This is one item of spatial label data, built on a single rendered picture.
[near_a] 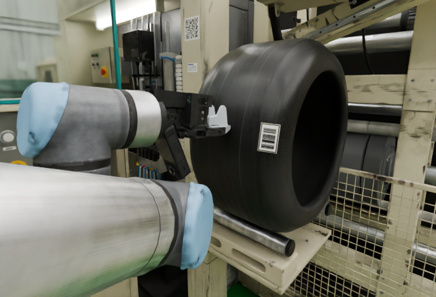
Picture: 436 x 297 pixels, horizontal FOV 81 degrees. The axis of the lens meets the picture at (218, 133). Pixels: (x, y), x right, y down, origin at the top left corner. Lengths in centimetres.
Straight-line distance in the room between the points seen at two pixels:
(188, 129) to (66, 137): 20
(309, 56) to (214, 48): 38
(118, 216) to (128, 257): 3
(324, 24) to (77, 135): 96
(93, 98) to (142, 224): 20
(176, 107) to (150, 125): 9
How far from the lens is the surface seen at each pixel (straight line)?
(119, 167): 109
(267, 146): 54
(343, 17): 109
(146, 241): 22
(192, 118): 45
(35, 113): 34
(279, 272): 76
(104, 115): 36
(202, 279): 121
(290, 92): 58
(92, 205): 17
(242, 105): 57
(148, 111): 39
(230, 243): 83
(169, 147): 45
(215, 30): 94
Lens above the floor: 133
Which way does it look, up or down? 11 degrees down
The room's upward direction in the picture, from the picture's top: straight up
